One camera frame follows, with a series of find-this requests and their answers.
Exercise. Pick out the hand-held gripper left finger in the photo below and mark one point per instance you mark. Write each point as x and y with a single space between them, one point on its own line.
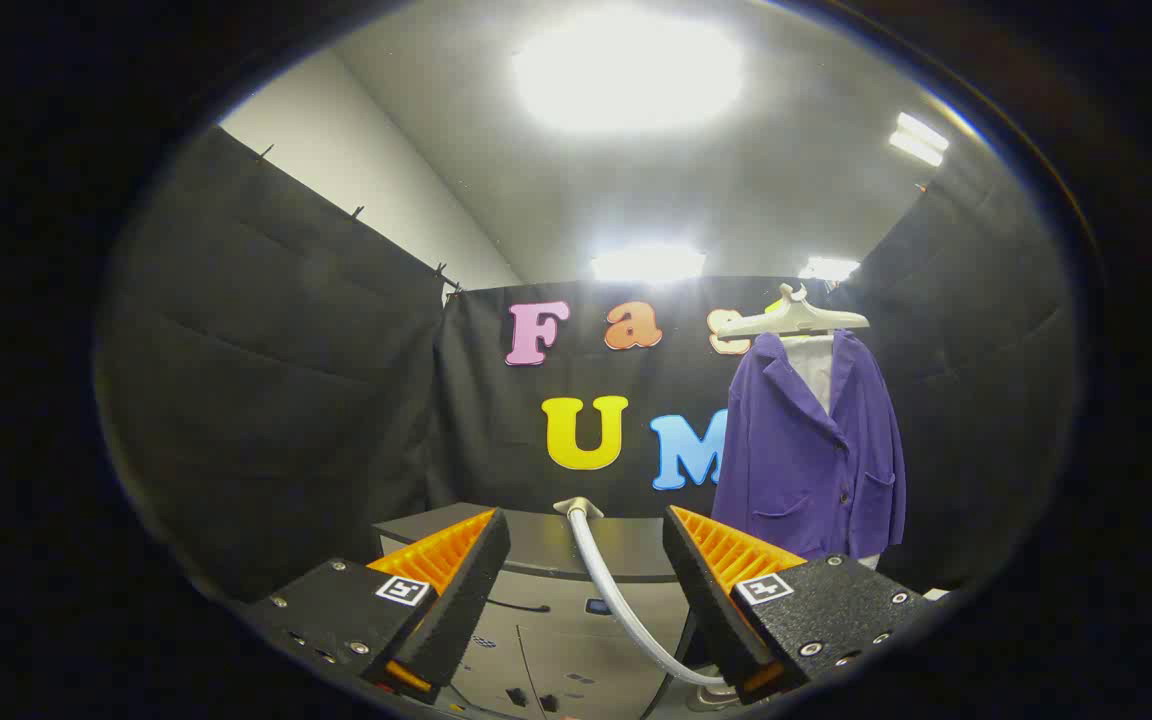
466 590

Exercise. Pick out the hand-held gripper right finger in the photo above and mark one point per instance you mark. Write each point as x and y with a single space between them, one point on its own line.
706 590

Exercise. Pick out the white garment steamer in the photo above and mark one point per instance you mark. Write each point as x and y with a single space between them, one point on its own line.
616 600

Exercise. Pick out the white undershirt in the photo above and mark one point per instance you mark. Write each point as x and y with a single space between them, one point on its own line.
814 370

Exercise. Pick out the white plastic clothes hanger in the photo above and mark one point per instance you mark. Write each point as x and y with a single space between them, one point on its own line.
796 318

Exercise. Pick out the grey cabinet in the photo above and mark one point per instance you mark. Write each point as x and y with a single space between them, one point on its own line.
536 545

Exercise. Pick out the black backdrop cloth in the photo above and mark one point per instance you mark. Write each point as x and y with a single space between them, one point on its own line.
496 440

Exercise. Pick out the plain black curtain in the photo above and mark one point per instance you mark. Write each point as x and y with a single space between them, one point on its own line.
276 400
976 400

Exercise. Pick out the ceiling light panel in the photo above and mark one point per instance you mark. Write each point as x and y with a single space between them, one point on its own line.
648 265
919 140
829 269
626 70

